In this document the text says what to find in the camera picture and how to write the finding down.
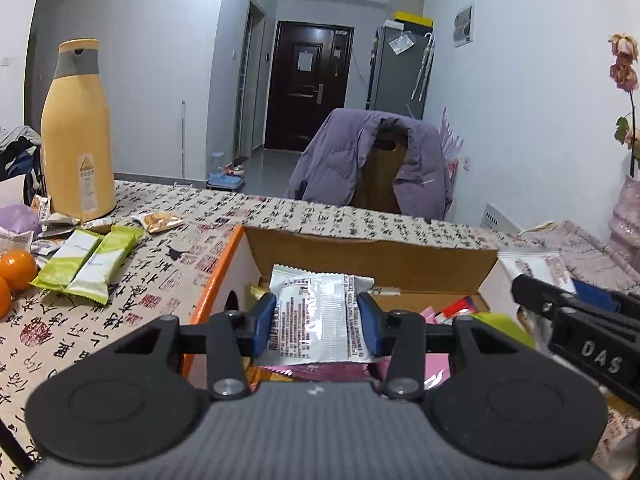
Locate oat crisps packet on table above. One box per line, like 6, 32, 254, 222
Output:
132, 211, 184, 234

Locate dried pink roses bouquet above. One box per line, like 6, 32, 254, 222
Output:
608, 32, 639, 179

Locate grey refrigerator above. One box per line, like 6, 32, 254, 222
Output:
366, 21, 435, 119

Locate pink textured vase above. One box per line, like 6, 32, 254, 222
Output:
608, 177, 639, 252

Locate pink snack bag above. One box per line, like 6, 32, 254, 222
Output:
245, 354, 450, 390

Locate dark entrance door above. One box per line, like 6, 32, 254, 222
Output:
265, 21, 354, 152

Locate orange mandarin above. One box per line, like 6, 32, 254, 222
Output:
0, 276, 13, 318
0, 249, 38, 292

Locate wall electrical panel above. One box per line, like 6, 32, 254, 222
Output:
452, 4, 475, 48

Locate purple down jacket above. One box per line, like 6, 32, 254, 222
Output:
286, 108, 452, 220

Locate folded pink quilt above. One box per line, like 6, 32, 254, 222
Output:
520, 220, 639, 296

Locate small green snack bar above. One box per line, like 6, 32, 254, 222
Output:
30, 229, 103, 292
64, 226, 144, 306

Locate white silver snack packet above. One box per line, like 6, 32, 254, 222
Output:
257, 264, 374, 367

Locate red silver snack bag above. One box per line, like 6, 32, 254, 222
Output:
434, 296, 477, 325

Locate yellow box on refrigerator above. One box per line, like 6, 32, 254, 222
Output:
393, 11, 434, 28

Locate wooden chair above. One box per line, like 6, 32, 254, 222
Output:
350, 133, 407, 214

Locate yellow thermos bottle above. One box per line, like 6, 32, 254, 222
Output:
41, 38, 116, 222

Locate purple tissue paper bag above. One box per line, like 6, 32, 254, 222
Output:
1, 176, 40, 254

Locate orange cardboard pumpkin box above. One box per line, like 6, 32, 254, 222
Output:
181, 224, 532, 391

